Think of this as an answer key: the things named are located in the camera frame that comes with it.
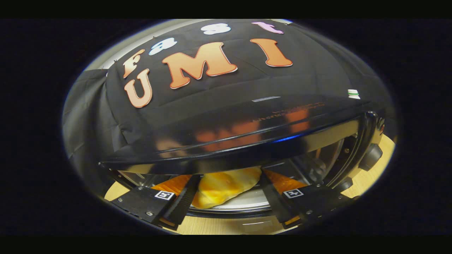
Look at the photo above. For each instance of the black backdrop cloth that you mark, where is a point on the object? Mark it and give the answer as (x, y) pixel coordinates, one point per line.
(317, 70)

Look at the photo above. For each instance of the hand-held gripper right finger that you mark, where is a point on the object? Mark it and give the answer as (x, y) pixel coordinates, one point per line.
(273, 203)

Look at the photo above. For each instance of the black toaster oven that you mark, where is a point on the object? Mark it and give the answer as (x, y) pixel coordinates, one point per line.
(229, 120)

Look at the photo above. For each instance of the golden bread roll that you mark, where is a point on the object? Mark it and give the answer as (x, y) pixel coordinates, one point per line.
(226, 187)

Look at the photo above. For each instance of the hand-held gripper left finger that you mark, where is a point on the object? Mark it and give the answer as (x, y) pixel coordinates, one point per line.
(182, 204)

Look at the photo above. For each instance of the white bottle green label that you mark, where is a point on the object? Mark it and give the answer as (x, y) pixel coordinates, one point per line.
(353, 94)

